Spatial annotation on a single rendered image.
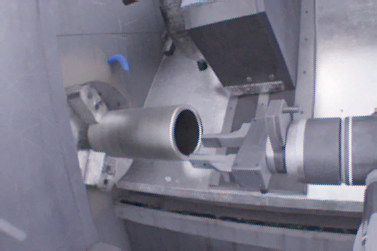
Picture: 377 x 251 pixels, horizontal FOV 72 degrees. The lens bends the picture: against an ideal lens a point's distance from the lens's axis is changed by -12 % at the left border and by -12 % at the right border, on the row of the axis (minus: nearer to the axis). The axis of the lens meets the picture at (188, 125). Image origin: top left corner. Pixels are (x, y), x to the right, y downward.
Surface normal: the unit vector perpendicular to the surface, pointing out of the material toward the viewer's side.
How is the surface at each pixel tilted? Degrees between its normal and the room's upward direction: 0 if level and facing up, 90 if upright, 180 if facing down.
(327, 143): 61
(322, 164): 89
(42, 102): 90
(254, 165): 25
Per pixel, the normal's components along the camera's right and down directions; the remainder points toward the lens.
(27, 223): 0.78, -0.02
